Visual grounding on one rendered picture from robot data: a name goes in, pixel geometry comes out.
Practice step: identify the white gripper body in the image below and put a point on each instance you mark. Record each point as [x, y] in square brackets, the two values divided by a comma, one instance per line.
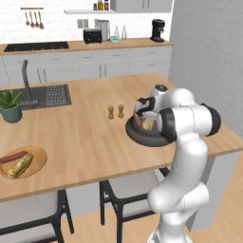
[146, 114]

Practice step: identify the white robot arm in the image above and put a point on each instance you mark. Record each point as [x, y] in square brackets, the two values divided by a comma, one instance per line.
[186, 164]

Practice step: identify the golden bun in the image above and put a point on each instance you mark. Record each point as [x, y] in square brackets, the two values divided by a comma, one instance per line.
[21, 165]
[148, 124]

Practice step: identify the red sausage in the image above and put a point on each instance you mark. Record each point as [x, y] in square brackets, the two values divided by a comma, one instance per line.
[137, 121]
[12, 157]

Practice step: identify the black bowl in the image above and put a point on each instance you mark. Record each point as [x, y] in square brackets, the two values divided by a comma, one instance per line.
[148, 136]

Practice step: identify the orange round plate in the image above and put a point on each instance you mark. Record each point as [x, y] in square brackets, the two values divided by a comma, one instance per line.
[38, 161]

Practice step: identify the wooden shaker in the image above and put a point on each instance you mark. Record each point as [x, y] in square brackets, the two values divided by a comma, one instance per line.
[121, 111]
[110, 113]

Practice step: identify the black stool grey seat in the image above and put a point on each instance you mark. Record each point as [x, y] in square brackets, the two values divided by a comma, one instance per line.
[28, 210]
[133, 188]

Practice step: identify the grey base cupboards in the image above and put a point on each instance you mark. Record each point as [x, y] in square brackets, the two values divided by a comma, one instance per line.
[85, 65]

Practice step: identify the black coffee machine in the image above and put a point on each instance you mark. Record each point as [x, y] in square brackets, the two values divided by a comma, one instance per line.
[157, 31]

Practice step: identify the clear glass bottle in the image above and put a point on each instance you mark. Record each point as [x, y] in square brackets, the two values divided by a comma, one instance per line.
[124, 32]
[116, 32]

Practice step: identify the steel canister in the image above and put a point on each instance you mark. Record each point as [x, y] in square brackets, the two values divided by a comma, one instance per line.
[104, 30]

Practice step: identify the dark grey sink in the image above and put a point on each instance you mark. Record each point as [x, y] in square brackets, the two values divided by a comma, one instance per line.
[53, 95]

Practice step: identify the black toaster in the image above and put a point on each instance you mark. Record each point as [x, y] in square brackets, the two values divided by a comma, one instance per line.
[92, 36]

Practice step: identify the red jar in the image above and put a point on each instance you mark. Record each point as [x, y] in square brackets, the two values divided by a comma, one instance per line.
[106, 5]

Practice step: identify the yellow jar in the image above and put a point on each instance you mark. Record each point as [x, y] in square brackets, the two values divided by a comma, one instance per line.
[100, 5]

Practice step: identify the brown jar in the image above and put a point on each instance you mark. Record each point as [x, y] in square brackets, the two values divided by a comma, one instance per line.
[95, 6]

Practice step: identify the dark grey tap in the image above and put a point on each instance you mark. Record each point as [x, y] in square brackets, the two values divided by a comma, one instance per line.
[28, 85]

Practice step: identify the black hob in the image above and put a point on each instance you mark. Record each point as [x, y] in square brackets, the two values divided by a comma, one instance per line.
[36, 46]

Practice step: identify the green plant in pot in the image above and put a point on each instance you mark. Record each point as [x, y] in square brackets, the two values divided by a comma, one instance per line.
[10, 109]

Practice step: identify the hanging wooden spoon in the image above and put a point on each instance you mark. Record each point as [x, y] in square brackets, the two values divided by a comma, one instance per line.
[32, 21]
[27, 19]
[36, 21]
[41, 22]

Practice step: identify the grey wall cupboards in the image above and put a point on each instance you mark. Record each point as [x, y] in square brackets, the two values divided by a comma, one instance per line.
[142, 5]

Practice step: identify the grey wall sockets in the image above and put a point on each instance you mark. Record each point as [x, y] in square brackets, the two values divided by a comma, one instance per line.
[83, 23]

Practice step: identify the white wall shelf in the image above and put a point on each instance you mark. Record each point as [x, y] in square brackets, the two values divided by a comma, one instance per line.
[88, 11]

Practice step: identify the wooden tool rail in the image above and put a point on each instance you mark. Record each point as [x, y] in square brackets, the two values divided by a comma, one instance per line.
[31, 8]

